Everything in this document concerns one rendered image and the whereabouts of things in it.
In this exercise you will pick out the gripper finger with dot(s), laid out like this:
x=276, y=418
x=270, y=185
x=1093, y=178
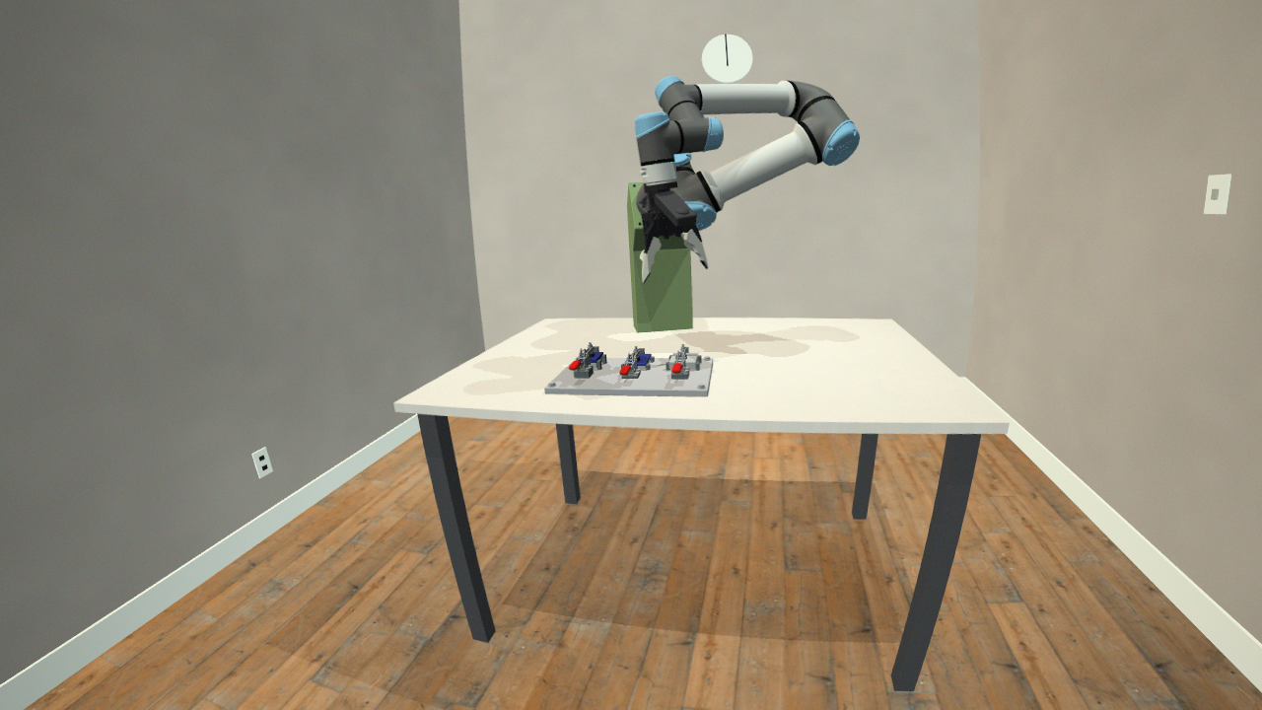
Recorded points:
x=693, y=241
x=652, y=245

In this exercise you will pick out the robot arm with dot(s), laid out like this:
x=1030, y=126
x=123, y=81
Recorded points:
x=823, y=130

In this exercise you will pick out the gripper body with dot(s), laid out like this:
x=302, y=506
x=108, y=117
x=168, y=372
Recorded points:
x=665, y=226

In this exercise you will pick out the toggle clamp with red handle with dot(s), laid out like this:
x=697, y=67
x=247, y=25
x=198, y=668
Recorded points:
x=632, y=372
x=579, y=365

